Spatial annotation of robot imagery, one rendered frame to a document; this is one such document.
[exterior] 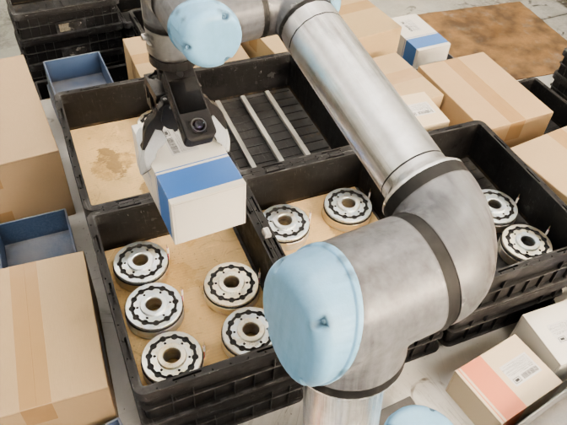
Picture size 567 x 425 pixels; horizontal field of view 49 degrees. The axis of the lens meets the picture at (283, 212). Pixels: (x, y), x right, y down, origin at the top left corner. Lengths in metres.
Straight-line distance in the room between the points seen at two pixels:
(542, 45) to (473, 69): 2.09
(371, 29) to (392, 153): 1.21
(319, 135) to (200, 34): 0.84
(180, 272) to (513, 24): 3.13
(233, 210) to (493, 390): 0.58
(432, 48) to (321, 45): 1.31
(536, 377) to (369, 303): 0.79
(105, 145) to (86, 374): 0.61
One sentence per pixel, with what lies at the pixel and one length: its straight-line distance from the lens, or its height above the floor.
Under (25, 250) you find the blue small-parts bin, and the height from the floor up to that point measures 0.70.
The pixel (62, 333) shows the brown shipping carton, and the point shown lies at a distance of 1.14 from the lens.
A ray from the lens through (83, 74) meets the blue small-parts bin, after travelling 1.85.
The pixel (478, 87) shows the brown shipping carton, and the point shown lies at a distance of 1.75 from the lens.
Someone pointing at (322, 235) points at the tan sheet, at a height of 0.83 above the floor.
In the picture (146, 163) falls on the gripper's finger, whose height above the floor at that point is 1.14.
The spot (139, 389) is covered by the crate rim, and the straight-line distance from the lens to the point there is 0.98.
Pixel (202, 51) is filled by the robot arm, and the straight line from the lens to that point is 0.73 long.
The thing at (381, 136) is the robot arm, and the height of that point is 1.39.
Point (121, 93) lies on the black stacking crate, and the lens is 1.53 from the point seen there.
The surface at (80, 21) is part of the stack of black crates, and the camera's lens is 2.63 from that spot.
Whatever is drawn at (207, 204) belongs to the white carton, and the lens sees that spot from 0.94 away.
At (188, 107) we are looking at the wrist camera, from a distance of 0.88.
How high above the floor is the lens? 1.78
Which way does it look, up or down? 46 degrees down
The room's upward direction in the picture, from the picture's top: 5 degrees clockwise
